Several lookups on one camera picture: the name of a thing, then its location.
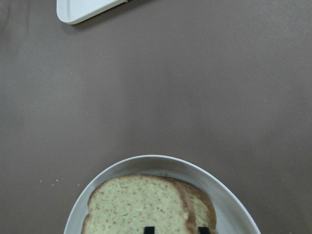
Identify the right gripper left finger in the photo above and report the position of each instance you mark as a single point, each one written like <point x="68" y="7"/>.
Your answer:
<point x="149" y="230"/>

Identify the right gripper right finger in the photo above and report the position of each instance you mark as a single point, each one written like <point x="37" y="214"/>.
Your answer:
<point x="204" y="230"/>

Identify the bread slice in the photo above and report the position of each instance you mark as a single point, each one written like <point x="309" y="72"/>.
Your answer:
<point x="127" y="204"/>
<point x="205" y="215"/>

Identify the cream rabbit tray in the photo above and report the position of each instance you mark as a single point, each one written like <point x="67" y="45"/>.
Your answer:
<point x="76" y="11"/>

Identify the bread slice on plate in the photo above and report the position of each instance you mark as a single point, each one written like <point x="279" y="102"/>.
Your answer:
<point x="205" y="215"/>

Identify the white round plate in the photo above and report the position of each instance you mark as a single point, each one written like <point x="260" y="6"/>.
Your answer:
<point x="231" y="216"/>

